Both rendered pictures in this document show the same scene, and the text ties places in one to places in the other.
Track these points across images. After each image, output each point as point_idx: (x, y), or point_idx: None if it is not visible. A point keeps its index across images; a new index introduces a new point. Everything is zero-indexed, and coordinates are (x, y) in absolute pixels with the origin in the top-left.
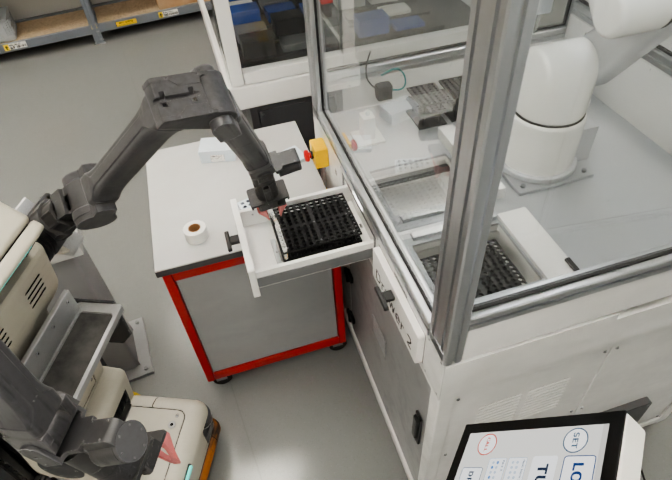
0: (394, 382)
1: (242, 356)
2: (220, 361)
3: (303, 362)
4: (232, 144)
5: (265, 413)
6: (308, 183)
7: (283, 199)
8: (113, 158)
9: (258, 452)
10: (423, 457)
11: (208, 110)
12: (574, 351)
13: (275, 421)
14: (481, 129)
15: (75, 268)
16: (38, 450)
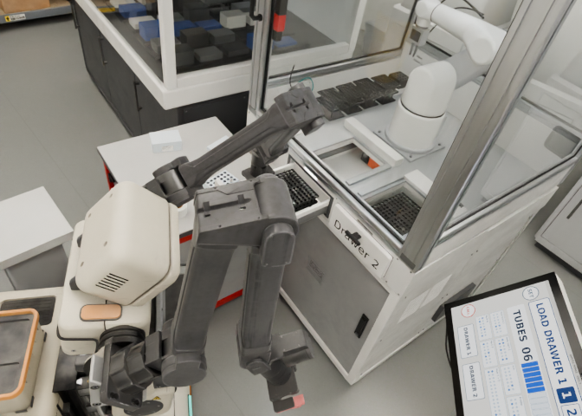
0: (331, 301)
1: None
2: None
3: (234, 304)
4: (287, 137)
5: (216, 347)
6: (248, 164)
7: None
8: (229, 151)
9: (221, 378)
10: (365, 346)
11: (316, 114)
12: (464, 255)
13: (227, 352)
14: (494, 122)
15: (61, 251)
16: (262, 360)
